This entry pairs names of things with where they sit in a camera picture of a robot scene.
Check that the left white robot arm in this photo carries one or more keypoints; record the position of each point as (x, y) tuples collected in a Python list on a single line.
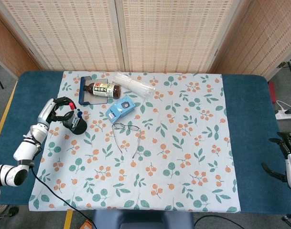
[(25, 150)]

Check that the angled woven screen panel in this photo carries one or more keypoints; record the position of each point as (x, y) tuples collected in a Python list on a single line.
[(262, 38)]

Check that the floral fruit print tablecloth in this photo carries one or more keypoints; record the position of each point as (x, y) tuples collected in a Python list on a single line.
[(159, 167)]

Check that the wide woven screen panel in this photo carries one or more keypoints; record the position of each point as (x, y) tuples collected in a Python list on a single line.
[(174, 33), (68, 33)]

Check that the thin metal frame eyeglasses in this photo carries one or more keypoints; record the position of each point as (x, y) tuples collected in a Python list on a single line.
[(118, 126)]

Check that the narrow orange woven screen panel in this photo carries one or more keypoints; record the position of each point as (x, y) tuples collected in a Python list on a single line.
[(6, 50)]

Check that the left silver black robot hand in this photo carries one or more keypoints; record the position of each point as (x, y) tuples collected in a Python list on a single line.
[(46, 112)]

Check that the teal pen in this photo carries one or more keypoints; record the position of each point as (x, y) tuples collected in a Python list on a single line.
[(76, 122)]

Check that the clear plastic straw bag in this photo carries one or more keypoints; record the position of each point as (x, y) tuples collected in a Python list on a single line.
[(133, 84)]

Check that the white power strip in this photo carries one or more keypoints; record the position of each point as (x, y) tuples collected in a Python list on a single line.
[(285, 116)]

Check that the dark blue chair seat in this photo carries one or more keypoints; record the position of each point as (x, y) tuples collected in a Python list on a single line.
[(140, 219)]

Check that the light blue cardboard box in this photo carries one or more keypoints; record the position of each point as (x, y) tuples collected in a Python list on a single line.
[(121, 108)]

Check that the blue grey tray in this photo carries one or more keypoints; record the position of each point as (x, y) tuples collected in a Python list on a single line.
[(82, 95)]

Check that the blue capped whiteboard marker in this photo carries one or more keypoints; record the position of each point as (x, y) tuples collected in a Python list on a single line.
[(79, 113)]

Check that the brown tea bottle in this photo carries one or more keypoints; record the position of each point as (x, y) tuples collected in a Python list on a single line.
[(102, 89)]

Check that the black pen cup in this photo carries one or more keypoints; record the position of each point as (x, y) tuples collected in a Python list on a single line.
[(80, 127)]

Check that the red flat floor item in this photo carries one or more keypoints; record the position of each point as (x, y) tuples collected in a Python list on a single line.
[(272, 93)]

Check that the orange floor item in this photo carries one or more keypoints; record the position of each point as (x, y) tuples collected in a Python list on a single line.
[(87, 224)]

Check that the black box device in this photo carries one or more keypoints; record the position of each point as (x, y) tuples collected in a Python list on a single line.
[(288, 135)]

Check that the dark blue table cover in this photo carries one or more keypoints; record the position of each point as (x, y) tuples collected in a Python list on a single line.
[(21, 95)]

